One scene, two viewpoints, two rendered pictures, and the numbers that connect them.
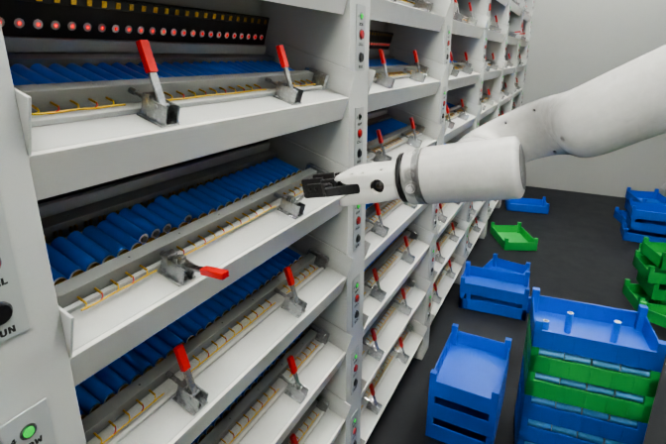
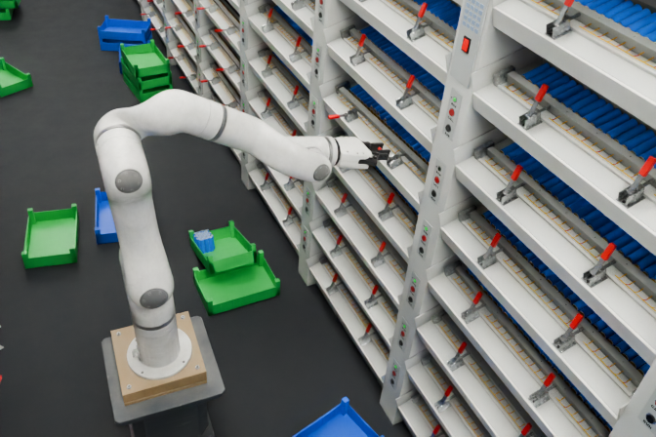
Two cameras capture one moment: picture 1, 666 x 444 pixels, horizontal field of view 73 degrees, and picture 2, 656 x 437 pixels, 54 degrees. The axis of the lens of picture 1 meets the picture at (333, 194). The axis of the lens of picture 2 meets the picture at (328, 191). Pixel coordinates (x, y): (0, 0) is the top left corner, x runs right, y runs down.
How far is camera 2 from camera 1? 208 cm
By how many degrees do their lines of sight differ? 104
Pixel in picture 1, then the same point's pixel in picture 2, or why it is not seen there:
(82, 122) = (350, 48)
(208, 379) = (353, 175)
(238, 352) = (364, 186)
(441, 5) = not seen: outside the picture
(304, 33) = not seen: hidden behind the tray
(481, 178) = not seen: hidden behind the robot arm
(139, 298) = (341, 109)
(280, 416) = (367, 251)
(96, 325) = (332, 101)
